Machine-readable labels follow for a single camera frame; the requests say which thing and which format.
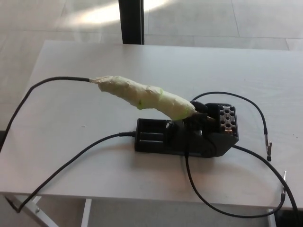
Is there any dark floor object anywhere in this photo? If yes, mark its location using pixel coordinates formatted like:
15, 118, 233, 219
276, 210, 303, 227

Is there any tape-wrapped soldering iron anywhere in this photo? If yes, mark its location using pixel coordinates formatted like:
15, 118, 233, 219
89, 74, 210, 122

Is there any black soldering iron cable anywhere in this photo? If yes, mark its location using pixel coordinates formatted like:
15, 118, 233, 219
0, 76, 137, 212

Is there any black vertical pillar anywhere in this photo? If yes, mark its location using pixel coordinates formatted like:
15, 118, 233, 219
119, 0, 145, 45

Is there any white metal table leg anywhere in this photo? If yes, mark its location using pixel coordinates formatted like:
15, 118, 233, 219
80, 198, 92, 227
0, 193, 52, 227
266, 209, 277, 227

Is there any black soldering station base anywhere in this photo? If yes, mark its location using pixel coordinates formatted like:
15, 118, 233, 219
134, 100, 240, 158

